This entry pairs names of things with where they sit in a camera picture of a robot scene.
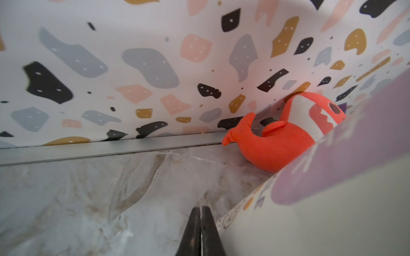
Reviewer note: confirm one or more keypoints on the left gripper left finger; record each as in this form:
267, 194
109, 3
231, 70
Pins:
191, 240

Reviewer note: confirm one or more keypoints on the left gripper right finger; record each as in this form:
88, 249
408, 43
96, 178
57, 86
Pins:
211, 241

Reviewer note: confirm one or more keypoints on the white printed paper bag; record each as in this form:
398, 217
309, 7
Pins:
347, 195

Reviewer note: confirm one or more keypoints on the red shark plush toy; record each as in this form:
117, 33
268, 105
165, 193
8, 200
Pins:
305, 119

